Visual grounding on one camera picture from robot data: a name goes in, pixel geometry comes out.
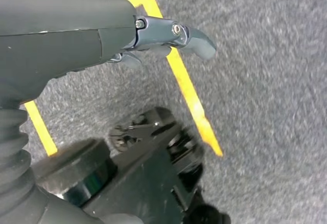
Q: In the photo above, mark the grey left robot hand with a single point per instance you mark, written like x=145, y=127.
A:
x=63, y=29

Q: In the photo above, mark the black robot lower body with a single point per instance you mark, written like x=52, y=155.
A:
x=143, y=182

